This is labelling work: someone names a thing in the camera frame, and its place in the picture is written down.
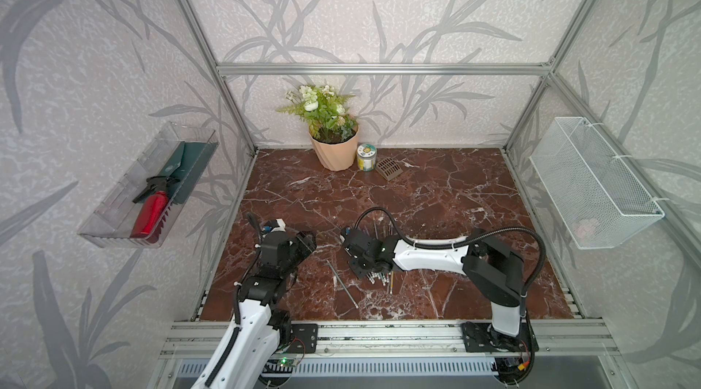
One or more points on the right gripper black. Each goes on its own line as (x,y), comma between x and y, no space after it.
(359,274)

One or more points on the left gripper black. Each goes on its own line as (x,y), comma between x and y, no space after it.
(303,244)

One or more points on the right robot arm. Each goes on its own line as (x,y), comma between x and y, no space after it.
(491,264)

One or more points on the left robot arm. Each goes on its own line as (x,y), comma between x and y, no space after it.
(258,328)

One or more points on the brown slotted plastic piece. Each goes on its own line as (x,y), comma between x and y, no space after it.
(389,168)

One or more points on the yellow green tin can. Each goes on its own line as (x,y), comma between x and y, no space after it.
(366,157)

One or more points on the green garden trowel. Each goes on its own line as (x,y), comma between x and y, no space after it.
(191,159)

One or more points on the terracotta pot with plant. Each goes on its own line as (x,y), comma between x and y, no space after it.
(332,129)

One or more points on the red spray bottle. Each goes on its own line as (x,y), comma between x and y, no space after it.
(155,203)

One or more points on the pink object in basket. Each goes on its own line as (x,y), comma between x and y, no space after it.
(586,230)

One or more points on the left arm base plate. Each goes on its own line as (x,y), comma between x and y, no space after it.
(299,338)

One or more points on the circuit board with wires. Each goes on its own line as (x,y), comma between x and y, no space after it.
(282,365)

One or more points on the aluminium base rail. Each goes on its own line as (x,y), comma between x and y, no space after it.
(427,338)

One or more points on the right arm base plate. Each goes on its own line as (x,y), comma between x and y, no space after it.
(482,338)

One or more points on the clear plastic wall tray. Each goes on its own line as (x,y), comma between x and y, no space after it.
(110,224)

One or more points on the white wire mesh basket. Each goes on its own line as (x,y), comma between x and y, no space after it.
(587,179)

